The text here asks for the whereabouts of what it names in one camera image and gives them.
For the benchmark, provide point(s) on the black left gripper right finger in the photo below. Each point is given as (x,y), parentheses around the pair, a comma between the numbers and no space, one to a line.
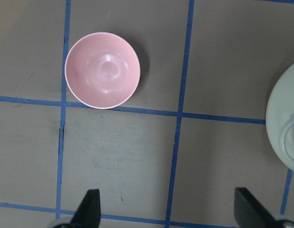
(250,213)

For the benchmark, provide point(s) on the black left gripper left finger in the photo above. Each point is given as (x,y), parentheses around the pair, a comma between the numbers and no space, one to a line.
(88,214)

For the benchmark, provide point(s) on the pale green cooking pot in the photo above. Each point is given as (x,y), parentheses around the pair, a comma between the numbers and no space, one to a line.
(280,118)

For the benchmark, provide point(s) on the pink bowl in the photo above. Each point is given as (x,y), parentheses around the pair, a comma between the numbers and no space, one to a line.
(102,70)

